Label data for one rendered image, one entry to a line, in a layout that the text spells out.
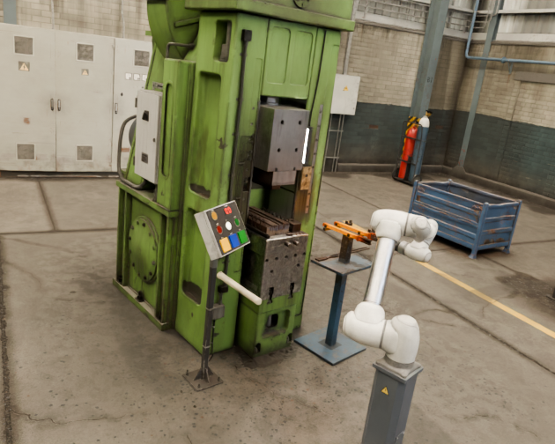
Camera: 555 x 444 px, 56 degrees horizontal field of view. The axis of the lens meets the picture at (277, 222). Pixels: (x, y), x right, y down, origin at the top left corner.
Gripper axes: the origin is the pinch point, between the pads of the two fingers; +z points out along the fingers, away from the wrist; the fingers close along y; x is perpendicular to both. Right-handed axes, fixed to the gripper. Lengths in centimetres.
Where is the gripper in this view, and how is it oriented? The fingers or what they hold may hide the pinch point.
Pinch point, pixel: (375, 237)
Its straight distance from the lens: 368.7
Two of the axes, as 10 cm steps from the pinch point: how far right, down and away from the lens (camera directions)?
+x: 1.2, -9.5, -2.9
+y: 7.0, -1.3, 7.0
